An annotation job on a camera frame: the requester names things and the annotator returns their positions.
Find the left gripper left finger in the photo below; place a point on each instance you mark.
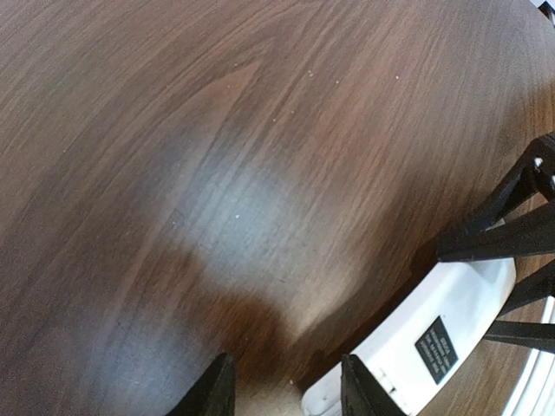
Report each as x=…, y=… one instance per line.
x=213, y=393

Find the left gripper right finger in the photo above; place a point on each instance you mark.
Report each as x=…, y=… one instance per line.
x=361, y=393

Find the white red remote control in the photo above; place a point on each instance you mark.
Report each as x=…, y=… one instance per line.
x=423, y=342

